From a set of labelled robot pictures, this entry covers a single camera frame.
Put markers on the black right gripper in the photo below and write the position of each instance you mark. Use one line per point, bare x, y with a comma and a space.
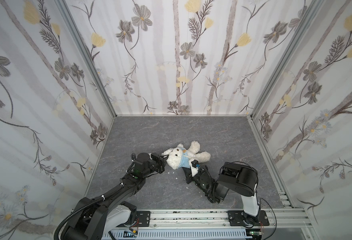
200, 177

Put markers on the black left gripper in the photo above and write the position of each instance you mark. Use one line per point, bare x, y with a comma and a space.
158, 162

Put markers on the light blue fleece hoodie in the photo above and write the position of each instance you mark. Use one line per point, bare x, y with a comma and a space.
184, 156

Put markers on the white plush teddy bear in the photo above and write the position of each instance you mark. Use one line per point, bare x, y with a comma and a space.
173, 160

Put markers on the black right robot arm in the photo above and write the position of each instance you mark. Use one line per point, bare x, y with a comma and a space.
235, 176

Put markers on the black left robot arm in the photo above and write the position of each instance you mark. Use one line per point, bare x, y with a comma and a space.
88, 219

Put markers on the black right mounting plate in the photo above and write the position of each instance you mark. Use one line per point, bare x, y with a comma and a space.
241, 219

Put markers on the black mounting plate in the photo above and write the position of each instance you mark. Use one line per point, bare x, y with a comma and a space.
241, 219
141, 219

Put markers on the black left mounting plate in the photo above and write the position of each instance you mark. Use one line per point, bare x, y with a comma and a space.
141, 219

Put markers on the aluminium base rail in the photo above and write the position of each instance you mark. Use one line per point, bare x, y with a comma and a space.
218, 218

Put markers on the white slotted cable duct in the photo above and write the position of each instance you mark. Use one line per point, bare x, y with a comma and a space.
179, 234

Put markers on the aluminium corner post right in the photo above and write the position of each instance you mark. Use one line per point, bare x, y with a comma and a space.
301, 29

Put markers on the aluminium corner post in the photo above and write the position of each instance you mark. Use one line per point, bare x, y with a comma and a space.
85, 53
301, 29

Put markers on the aluminium corner post left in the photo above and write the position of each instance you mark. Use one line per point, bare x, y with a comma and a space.
85, 53

